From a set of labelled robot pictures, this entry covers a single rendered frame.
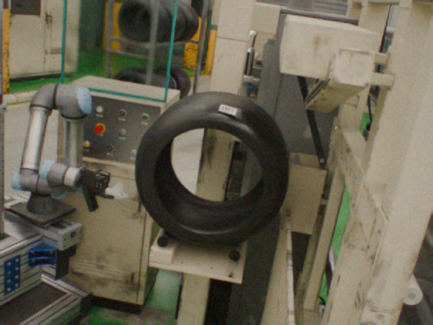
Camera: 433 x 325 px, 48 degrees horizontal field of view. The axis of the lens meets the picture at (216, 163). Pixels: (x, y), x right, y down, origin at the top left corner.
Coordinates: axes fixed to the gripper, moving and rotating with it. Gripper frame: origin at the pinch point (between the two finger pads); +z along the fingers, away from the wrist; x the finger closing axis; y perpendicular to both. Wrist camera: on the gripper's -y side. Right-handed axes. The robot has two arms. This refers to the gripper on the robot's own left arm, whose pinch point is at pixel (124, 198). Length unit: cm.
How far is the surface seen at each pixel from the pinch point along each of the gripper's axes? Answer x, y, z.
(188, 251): 2.3, -16.2, 30.2
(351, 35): -36, 85, 58
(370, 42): -36, 84, 63
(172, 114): -9.0, 41.2, 11.6
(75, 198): 58, -38, -39
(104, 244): 58, -60, -18
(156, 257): -11.1, -14.8, 19.4
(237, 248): -8.8, -2.0, 48.4
